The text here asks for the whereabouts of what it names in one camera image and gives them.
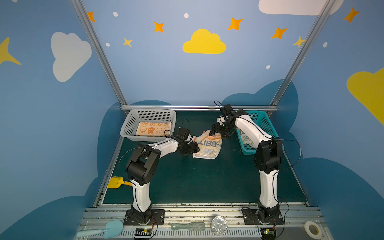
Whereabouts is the cream rabbit lettered towel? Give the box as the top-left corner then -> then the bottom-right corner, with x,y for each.
192,130 -> 222,160

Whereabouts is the orange white patterned towel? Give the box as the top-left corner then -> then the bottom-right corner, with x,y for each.
136,122 -> 172,137

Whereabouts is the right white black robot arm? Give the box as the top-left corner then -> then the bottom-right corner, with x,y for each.
210,115 -> 283,224

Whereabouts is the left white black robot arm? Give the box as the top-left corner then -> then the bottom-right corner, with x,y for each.
125,138 -> 200,225

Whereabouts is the blue patterned towel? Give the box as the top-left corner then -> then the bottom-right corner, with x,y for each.
241,132 -> 257,151

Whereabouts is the teal perforated plastic basket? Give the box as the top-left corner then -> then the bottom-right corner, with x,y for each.
235,111 -> 279,155

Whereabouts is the yellow plastic scoop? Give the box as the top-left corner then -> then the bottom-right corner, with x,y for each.
107,177 -> 132,189

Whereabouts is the green plastic brush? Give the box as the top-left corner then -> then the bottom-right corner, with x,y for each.
171,222 -> 206,232

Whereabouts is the left small circuit board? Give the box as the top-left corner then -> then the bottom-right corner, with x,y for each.
133,228 -> 153,240

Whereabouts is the small circuit board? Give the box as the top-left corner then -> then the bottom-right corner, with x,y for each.
133,228 -> 153,240
261,228 -> 277,240

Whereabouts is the right small circuit board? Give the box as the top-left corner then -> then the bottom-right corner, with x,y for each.
261,228 -> 277,240

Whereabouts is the white tape roll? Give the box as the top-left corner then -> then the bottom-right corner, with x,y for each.
304,221 -> 323,240

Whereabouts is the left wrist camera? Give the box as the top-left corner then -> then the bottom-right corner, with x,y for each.
177,127 -> 191,141

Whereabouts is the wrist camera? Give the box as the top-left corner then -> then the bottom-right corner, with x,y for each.
177,127 -> 191,141
220,104 -> 234,119

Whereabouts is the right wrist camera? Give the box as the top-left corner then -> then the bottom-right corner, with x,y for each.
220,104 -> 234,119

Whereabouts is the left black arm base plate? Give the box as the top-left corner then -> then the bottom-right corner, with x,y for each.
123,209 -> 165,226

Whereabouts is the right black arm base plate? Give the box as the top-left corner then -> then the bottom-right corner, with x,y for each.
241,207 -> 285,225

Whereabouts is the aluminium front rail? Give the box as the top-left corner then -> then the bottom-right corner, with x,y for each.
75,203 -> 332,240

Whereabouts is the aluminium frame right post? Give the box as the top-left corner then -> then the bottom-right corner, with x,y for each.
270,0 -> 337,108

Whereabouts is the aluminium frame post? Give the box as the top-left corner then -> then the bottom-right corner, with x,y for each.
71,0 -> 127,105
270,0 -> 337,108

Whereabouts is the aluminium frame left post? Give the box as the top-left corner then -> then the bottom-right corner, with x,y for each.
71,0 -> 127,105

